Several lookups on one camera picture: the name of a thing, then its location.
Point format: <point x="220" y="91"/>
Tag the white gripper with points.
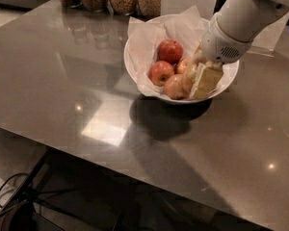
<point x="221" y="44"/>

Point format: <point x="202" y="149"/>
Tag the yellowish apple front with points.
<point x="188" y="81"/>

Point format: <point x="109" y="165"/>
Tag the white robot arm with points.
<point x="228" y="36"/>

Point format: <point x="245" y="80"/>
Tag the red apple middle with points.
<point x="181" y="66"/>

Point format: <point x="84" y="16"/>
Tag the red apple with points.
<point x="169" y="51"/>
<point x="160" y="72"/>
<point x="181" y="66"/>

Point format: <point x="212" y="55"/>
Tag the pale apple front left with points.
<point x="173" y="87"/>

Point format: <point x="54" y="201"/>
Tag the red apple top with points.
<point x="169" y="51"/>

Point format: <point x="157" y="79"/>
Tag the white paper bowl liner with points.
<point x="141" y="49"/>

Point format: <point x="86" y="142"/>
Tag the red apple left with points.
<point x="160" y="72"/>

